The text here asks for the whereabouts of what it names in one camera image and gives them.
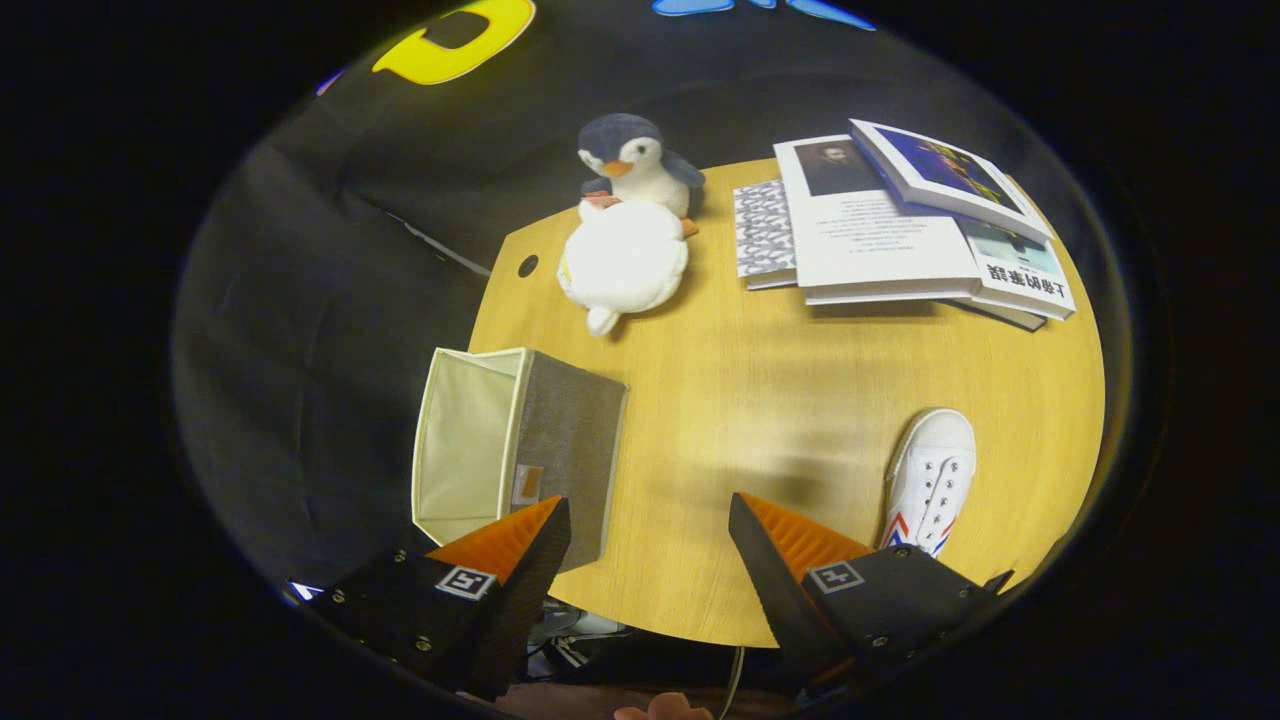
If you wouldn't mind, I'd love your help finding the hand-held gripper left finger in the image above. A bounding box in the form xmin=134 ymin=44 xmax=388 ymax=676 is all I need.
xmin=310 ymin=495 xmax=573 ymax=701

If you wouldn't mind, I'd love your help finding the thin grey book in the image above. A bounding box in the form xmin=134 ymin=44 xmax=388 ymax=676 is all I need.
xmin=945 ymin=297 xmax=1047 ymax=332

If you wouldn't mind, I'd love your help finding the grey patterned book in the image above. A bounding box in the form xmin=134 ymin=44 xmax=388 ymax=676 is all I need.
xmin=733 ymin=180 xmax=801 ymax=291

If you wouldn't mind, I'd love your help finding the tangle of cables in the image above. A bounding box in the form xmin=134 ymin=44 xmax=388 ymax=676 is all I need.
xmin=525 ymin=600 xmax=631 ymax=671

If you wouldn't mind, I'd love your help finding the white canvas shoe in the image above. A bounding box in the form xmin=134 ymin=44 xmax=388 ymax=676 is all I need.
xmin=880 ymin=408 xmax=978 ymax=558

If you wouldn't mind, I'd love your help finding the penguin plush toy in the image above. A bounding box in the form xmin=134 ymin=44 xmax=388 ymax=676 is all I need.
xmin=577 ymin=112 xmax=707 ymax=236

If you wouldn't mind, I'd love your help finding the blue cover book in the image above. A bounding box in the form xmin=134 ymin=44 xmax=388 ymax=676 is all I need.
xmin=849 ymin=118 xmax=1053 ymax=244

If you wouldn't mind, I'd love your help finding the white book with portrait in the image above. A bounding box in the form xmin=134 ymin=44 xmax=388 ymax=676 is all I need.
xmin=773 ymin=134 xmax=986 ymax=306

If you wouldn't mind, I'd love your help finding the white book with landscape photo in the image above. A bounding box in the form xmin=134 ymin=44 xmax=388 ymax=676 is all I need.
xmin=955 ymin=215 xmax=1078 ymax=321

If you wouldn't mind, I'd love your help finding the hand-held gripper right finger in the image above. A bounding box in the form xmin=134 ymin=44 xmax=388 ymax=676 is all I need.
xmin=728 ymin=492 xmax=1016 ymax=691

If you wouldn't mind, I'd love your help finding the white plush toy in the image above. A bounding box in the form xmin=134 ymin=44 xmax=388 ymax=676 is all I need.
xmin=556 ymin=198 xmax=691 ymax=337

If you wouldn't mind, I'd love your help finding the grey fabric storage box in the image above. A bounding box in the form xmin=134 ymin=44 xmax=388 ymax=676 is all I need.
xmin=411 ymin=347 xmax=629 ymax=573

